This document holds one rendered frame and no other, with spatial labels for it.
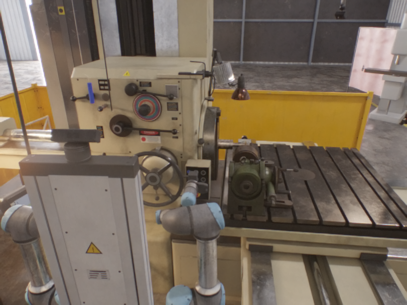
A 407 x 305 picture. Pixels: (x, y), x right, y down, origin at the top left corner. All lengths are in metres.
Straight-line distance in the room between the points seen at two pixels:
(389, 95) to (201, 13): 5.95
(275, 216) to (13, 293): 2.34
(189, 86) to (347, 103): 3.08
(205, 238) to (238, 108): 3.19
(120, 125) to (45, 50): 1.19
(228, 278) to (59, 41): 2.33
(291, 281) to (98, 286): 1.20
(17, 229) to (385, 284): 1.96
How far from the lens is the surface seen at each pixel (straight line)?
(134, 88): 1.77
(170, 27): 2.40
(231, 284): 2.62
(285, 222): 2.01
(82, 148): 0.89
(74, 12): 2.67
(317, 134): 4.54
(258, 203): 1.91
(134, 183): 0.89
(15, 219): 1.39
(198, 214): 1.20
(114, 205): 0.95
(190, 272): 2.56
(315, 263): 2.17
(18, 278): 3.36
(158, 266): 2.60
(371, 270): 2.22
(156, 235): 2.43
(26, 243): 1.44
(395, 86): 7.68
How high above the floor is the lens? 2.16
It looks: 25 degrees down
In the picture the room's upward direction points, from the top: straight up
